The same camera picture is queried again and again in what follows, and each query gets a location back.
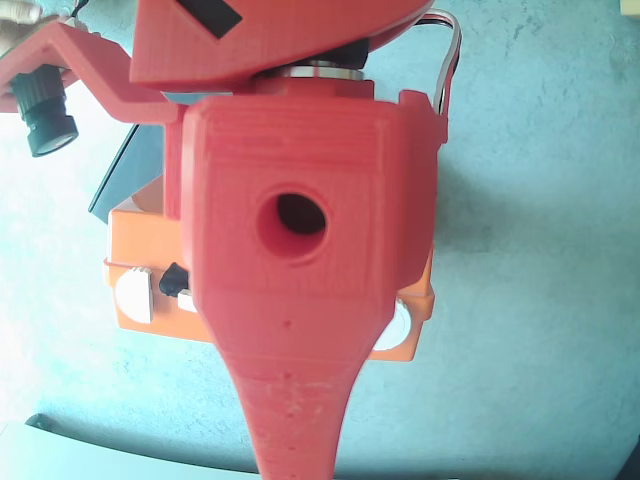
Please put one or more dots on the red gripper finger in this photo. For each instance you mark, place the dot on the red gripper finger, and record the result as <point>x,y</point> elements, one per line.
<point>295,400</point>

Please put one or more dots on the orange plastic box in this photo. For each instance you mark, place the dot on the orange plastic box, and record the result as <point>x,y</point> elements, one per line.
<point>145,240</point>

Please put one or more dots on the dark flat panel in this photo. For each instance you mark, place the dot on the dark flat panel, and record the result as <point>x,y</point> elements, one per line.
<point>132,165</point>

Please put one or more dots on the white box latch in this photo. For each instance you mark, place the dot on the white box latch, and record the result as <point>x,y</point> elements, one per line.
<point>395,330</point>
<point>134,295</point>

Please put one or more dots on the black camera lens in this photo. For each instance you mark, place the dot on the black camera lens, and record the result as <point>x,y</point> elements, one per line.
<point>42,115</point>

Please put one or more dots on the red 3D-printed gripper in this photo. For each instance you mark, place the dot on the red 3D-printed gripper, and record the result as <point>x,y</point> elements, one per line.
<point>300,280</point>

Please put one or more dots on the red robot arm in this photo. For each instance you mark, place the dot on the red robot arm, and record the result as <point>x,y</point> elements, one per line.
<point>280,35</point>

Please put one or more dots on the red camera mount bracket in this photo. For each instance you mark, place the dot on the red camera mount bracket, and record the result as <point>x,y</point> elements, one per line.
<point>105,65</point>

